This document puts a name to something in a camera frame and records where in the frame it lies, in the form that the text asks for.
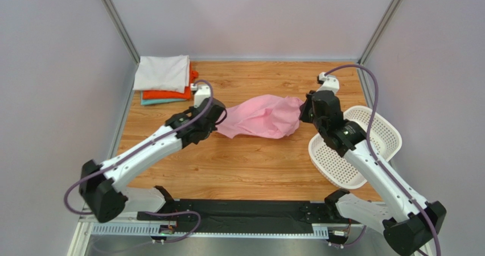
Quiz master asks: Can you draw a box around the pink t shirt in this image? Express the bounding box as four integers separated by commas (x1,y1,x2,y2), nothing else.
217,94,303,139

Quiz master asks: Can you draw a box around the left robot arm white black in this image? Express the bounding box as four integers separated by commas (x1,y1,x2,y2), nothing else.
79,98,227,223

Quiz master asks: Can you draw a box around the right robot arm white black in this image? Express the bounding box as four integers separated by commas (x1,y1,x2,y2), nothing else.
300,90,447,255

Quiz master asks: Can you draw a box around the folded orange t shirt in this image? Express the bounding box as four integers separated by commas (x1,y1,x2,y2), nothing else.
142,63,199,100

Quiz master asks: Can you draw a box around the folded teal t shirt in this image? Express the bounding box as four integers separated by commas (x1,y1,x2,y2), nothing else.
140,92,186,106

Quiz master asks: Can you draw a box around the folded white t shirt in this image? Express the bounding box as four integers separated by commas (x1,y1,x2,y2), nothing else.
133,55,190,93

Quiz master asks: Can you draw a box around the white perforated plastic basket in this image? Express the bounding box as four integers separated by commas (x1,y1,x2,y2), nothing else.
308,105,402,190

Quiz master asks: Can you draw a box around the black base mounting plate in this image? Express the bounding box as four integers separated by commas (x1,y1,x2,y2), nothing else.
160,199,349,234

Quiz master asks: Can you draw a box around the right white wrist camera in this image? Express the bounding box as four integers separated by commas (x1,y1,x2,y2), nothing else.
317,72,340,94

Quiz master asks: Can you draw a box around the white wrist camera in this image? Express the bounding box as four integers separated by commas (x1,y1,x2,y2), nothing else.
317,72,340,94
190,82,212,108

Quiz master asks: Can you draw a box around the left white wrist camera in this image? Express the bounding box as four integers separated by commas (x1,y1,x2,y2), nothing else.
190,82,212,108

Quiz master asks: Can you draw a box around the right aluminium corner post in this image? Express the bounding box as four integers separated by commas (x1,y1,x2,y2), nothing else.
357,0,402,65

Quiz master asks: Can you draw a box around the aluminium corner post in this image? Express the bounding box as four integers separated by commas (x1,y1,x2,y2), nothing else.
357,0,402,65
101,0,140,65

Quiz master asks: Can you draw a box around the aluminium frame rail front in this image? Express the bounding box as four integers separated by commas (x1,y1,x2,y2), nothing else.
66,196,433,256

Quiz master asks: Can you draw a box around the left aluminium corner post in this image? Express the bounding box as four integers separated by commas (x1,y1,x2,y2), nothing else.
101,0,140,65

